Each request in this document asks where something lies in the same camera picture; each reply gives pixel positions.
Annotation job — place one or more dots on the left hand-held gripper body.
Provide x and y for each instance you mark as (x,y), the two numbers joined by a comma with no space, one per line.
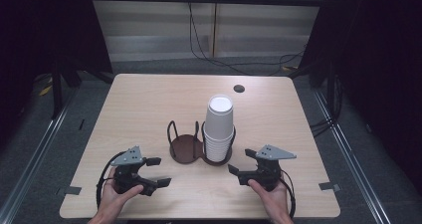
(127,172)

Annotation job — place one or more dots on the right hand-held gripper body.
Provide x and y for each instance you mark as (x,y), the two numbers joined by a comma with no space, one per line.
(268,169)

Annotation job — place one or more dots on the stack of white paper cups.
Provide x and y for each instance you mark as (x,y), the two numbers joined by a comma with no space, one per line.
(219,127)

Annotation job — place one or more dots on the person's left hand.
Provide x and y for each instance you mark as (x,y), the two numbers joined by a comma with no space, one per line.
(114,200)

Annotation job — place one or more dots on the person's right hand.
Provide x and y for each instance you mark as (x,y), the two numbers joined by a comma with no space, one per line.
(270,200)

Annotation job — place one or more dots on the grey tape strip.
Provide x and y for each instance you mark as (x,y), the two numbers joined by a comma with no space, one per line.
(329,186)
(69,190)

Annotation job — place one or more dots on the black table grommet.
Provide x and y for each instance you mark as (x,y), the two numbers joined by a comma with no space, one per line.
(239,88)

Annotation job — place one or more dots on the small black floor tape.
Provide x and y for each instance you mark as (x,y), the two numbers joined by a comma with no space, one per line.
(81,124)

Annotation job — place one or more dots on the black metal stand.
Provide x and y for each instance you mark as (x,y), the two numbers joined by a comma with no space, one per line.
(57,94)

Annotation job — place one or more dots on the yellow floor object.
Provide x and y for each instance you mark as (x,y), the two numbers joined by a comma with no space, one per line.
(45,90)

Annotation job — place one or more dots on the black curtain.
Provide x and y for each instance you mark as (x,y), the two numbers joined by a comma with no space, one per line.
(378,68)
(40,35)

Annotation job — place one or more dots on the metal floor rail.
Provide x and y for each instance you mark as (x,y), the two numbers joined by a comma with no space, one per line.
(348,151)
(36,157)

